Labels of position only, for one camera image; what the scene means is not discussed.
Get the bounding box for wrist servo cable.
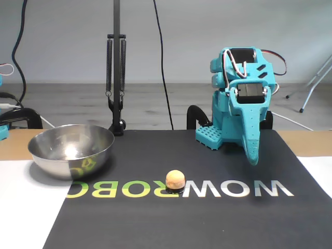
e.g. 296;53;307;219
224;48;249;79

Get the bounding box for black WOWROBO printed mat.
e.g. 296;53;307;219
43;129;332;249

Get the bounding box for black table clamp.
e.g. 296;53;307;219
0;107;44;130
186;104;212;130
259;110;273;130

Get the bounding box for metal bowl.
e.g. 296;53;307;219
27;123;115;181

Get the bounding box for thin black hanging cable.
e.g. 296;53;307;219
153;0;174;130

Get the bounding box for white floor cable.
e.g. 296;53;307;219
38;115;57;129
272;111;314;131

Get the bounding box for elbow servo cable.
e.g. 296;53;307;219
260;48;288;78

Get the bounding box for cork coloured ball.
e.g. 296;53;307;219
165;170;186;189

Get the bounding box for black plug cable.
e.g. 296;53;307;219
0;92;25;108

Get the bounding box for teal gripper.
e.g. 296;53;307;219
225;79;272;167

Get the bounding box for black ring ball stand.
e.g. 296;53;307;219
165;185;185;194

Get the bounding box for teal robot base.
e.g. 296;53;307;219
195;89;244;151

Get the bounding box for large white paper sheet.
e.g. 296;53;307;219
0;159;72;249

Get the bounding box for thick black hanging cable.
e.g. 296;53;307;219
11;0;29;108

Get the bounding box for white metal folding stand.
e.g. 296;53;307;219
285;53;332;114

